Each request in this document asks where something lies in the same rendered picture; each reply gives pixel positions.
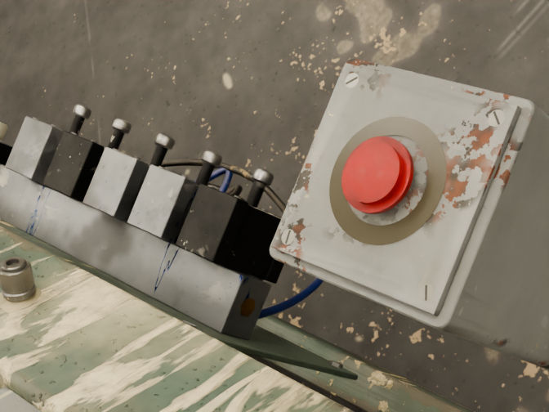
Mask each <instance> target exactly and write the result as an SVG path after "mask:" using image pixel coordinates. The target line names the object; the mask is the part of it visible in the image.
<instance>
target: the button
mask: <svg viewBox="0 0 549 412"><path fill-rule="evenodd" d="M412 180H413V160H412V156H411V154H410V153H409V151H408V149H407V148H406V147H405V146H404V145H403V144H401V143H400V142H399V141H397V140H396V139H393V138H391V137H373V138H370V139H368V140H366V141H364V142H363V143H361V144H360V145H359V146H357V147H356V148H355V149H354V150H353V151H352V153H351V154H350V156H349V157H348V159H347V161H346V163H345V166H344V168H343V171H342V177H341V186H342V190H343V193H344V196H345V197H346V200H347V201H348V202H349V204H350V205H351V206H353V207H354V208H356V209H358V210H359V211H361V212H363V213H368V214H379V213H384V212H386V211H388V210H391V209H392V208H393V207H395V206H396V205H397V204H398V203H399V202H400V201H401V200H402V199H403V198H404V197H405V196H406V194H407V193H408V190H409V188H410V186H411V183H412Z"/></svg>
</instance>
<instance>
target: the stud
mask: <svg viewBox="0 0 549 412"><path fill-rule="evenodd" d="M0 285H1V289H2V296H3V297H4V298H5V299H6V300H8V301H13V302H19V301H23V300H25V299H27V298H30V297H31V296H32V295H34V293H35V292H36V286H35V283H34V278H33V271H32V267H31V263H30V261H29V260H27V259H25V258H23V257H9V258H7V259H5V260H4V261H2V263H1V264H0Z"/></svg>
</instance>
